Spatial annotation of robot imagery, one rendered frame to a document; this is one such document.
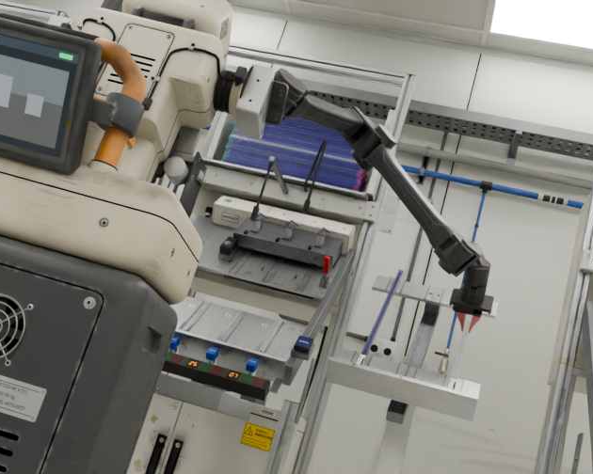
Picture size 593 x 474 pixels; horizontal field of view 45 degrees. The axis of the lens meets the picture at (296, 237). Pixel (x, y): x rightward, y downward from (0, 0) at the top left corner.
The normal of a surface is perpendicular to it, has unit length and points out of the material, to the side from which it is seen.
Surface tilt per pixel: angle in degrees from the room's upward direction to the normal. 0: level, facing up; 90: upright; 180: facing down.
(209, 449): 90
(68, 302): 90
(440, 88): 90
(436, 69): 90
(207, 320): 43
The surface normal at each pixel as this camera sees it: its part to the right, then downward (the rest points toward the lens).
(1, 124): -0.15, 0.13
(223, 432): -0.15, -0.31
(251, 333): 0.11, -0.89
